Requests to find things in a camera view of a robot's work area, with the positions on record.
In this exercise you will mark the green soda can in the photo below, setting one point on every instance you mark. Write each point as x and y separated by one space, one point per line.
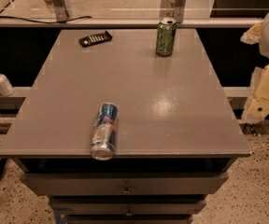
166 33

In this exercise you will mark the blue silver redbull can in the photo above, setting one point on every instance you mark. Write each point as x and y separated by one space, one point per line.
103 140

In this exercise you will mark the grey drawer cabinet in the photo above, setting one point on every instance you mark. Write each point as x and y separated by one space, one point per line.
173 115

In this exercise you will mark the grey drawer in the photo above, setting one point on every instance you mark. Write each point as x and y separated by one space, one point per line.
123 184
132 205

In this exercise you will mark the black snack packet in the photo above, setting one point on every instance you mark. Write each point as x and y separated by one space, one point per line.
96 39

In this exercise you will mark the metal frame post left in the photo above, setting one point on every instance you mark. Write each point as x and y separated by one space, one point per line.
64 10

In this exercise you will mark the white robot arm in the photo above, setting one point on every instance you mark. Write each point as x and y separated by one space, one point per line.
256 107

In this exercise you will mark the metal frame post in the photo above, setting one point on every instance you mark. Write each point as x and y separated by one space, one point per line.
64 10
173 8

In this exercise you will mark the white pump soap bottle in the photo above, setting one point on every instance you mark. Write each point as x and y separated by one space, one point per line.
6 88

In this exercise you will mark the grey top drawer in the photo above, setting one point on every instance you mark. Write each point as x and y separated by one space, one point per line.
123 184

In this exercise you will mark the metal frame post right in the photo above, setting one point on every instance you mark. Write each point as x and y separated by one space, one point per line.
173 8

